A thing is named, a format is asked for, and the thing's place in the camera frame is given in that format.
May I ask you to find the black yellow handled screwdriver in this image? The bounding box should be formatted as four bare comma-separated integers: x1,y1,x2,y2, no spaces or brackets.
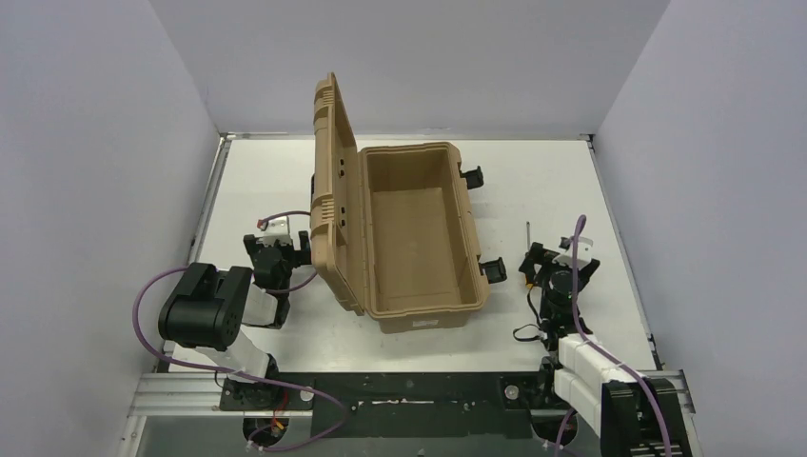
522,220,535,290

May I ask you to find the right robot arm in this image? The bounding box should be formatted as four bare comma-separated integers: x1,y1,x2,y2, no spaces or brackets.
519,238,693,456

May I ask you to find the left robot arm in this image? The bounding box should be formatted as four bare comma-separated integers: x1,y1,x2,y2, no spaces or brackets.
158,230,311,409

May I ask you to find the tan plastic toolbox bin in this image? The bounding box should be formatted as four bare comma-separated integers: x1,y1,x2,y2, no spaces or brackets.
309,74,493,333

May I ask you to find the front black toolbox latch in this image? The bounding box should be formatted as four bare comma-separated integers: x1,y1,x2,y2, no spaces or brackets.
479,257,507,284

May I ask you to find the black toolbox latch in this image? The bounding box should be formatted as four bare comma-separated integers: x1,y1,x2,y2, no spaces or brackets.
479,257,507,284
460,166,484,190

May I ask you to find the rear black toolbox latch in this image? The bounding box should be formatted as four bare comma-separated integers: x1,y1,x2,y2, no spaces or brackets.
460,166,484,190

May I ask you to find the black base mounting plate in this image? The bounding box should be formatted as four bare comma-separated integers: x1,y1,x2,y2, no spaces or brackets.
219,371,568,439

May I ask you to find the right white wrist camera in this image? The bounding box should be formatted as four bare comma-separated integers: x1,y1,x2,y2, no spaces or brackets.
553,237,595,268

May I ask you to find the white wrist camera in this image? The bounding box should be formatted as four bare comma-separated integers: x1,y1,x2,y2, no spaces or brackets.
553,237,595,268
256,216,293,247

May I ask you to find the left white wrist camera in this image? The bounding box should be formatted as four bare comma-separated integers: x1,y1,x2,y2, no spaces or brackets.
256,216,293,247

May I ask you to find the aluminium frame rail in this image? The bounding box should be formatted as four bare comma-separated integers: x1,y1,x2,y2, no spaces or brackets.
128,371,317,419

